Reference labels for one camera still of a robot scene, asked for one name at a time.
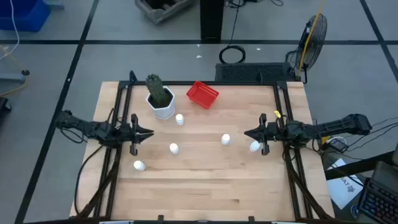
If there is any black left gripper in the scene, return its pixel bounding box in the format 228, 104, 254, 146
119, 113, 155, 156

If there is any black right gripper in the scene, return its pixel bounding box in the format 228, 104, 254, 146
244, 113, 281, 156

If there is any red plastic basket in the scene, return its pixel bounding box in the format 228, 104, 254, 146
186, 80, 220, 110

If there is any white hexagonal plant pot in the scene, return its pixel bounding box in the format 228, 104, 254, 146
145, 86, 177, 121

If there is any green cactus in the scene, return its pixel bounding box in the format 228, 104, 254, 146
146, 73, 172, 108

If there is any black perforated mat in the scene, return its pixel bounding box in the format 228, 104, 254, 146
215, 62, 297, 83

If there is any small black control box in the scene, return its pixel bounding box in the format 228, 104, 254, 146
327, 138, 349, 154

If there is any white paper sheet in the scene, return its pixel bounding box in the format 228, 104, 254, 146
326, 157, 365, 210

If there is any black metal beam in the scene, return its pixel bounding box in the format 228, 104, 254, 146
324, 150, 398, 181

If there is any black floor fan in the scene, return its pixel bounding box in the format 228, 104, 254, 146
285, 14, 328, 84

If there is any grey crate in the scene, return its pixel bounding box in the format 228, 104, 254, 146
134, 0, 200, 26

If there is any black computer keyboard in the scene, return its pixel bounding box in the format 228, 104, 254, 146
356, 178, 398, 224

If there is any grey cart base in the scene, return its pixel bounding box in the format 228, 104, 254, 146
0, 69, 31, 84

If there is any blue plastic bin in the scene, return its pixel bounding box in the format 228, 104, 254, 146
0, 0, 52, 33

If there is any black metal table frame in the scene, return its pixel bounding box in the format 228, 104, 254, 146
74, 70, 336, 224

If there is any black cable bundle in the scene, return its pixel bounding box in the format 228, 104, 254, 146
77, 149, 123, 219
281, 145, 328, 220

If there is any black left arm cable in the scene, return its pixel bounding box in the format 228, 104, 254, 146
73, 107, 125, 217

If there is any coiled black cable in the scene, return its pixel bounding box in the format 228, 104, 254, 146
218, 0, 247, 65

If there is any black upright post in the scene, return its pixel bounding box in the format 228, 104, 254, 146
200, 0, 225, 42

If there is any thin white cable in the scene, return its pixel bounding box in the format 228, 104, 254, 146
0, 0, 21, 62

